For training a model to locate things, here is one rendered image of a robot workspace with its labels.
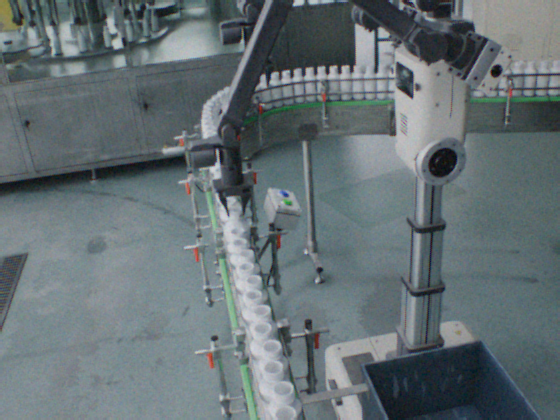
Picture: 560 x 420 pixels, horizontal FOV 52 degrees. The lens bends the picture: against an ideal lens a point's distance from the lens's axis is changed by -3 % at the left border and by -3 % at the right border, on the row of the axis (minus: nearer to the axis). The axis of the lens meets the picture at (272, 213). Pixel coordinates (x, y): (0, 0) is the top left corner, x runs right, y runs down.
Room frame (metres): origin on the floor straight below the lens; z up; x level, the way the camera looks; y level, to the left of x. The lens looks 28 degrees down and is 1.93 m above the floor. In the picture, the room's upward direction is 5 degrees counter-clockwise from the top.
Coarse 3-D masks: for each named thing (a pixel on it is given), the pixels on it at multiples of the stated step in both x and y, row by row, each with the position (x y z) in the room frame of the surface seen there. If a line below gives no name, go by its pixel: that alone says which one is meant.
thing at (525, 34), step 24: (480, 0) 5.07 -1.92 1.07; (504, 0) 4.85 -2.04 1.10; (528, 0) 4.81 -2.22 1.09; (552, 0) 4.78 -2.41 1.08; (480, 24) 5.01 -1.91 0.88; (504, 24) 4.85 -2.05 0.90; (528, 24) 4.81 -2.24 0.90; (552, 24) 4.78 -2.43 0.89; (528, 48) 4.81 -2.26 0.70; (552, 48) 4.77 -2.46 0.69
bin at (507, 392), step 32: (448, 352) 1.06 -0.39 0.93; (480, 352) 1.07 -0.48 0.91; (384, 384) 1.04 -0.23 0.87; (416, 384) 1.05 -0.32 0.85; (448, 384) 1.07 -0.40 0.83; (480, 384) 1.05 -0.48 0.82; (512, 384) 0.93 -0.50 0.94; (384, 416) 0.87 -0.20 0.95; (416, 416) 1.05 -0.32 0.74; (448, 416) 1.04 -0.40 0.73; (480, 416) 1.03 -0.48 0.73; (512, 416) 0.91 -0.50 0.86
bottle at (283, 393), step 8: (280, 384) 0.78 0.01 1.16; (288, 384) 0.78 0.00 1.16; (280, 392) 0.78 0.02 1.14; (288, 392) 0.78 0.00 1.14; (272, 400) 0.78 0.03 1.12; (280, 400) 0.75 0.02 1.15; (288, 400) 0.75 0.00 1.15; (296, 400) 0.77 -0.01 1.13; (272, 408) 0.76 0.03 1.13; (296, 408) 0.75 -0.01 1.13; (272, 416) 0.75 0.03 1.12
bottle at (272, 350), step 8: (264, 344) 0.89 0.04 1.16; (272, 344) 0.90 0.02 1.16; (280, 344) 0.89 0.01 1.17; (264, 352) 0.87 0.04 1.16; (272, 352) 0.87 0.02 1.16; (280, 352) 0.87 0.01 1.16; (264, 360) 0.88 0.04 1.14; (280, 360) 0.87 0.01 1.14; (288, 368) 0.87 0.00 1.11; (288, 376) 0.87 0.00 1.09
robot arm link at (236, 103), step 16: (272, 0) 1.40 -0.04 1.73; (288, 0) 1.37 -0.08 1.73; (272, 16) 1.40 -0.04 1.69; (256, 32) 1.40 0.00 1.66; (272, 32) 1.40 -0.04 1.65; (256, 48) 1.39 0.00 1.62; (272, 48) 1.40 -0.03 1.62; (240, 64) 1.41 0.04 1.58; (256, 64) 1.39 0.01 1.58; (240, 80) 1.39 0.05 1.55; (256, 80) 1.39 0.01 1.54; (240, 96) 1.39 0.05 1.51; (224, 112) 1.38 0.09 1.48; (240, 112) 1.38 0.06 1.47; (240, 128) 1.38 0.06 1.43
